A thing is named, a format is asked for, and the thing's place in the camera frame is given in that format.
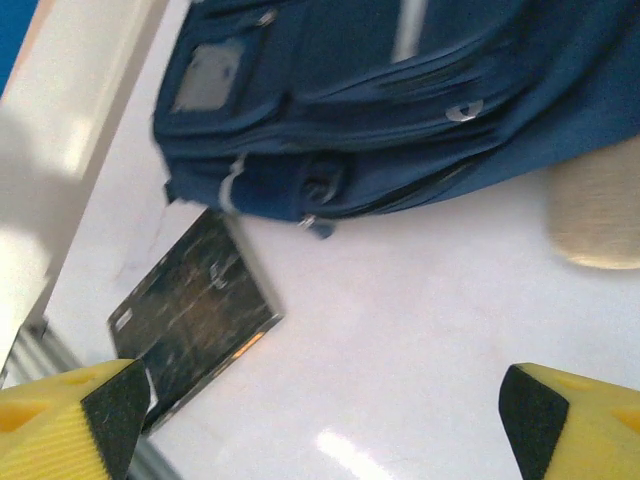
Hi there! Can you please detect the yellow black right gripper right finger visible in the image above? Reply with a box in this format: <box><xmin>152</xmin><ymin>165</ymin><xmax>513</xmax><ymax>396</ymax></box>
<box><xmin>497</xmin><ymin>362</ymin><xmax>640</xmax><ymax>480</ymax></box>

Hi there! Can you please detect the black book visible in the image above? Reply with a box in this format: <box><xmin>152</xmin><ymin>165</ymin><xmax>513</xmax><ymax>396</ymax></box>
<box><xmin>106</xmin><ymin>207</ymin><xmax>286</xmax><ymax>437</ymax></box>

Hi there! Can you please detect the navy blue backpack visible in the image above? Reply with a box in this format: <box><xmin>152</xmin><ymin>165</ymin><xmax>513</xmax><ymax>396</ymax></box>
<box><xmin>149</xmin><ymin>0</ymin><xmax>640</xmax><ymax>242</ymax></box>

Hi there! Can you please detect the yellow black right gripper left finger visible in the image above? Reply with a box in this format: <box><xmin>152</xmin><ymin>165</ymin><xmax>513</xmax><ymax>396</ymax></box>
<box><xmin>0</xmin><ymin>357</ymin><xmax>154</xmax><ymax>480</ymax></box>

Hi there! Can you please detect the beige glasses case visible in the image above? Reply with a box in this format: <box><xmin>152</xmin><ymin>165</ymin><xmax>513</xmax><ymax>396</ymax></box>
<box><xmin>544</xmin><ymin>139</ymin><xmax>640</xmax><ymax>272</ymax></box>

